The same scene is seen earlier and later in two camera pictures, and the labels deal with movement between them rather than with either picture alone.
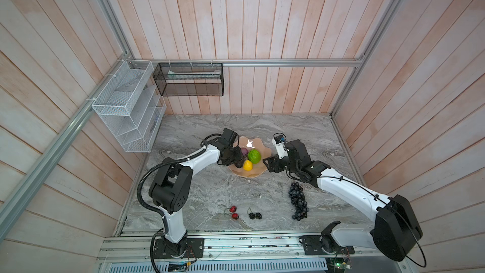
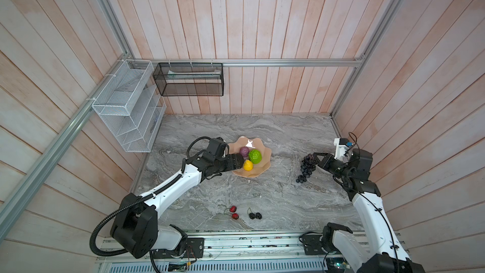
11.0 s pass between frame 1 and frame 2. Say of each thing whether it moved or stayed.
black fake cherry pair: stayed
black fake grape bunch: moved
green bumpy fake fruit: stayed
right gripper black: moved
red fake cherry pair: stayed
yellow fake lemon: stayed
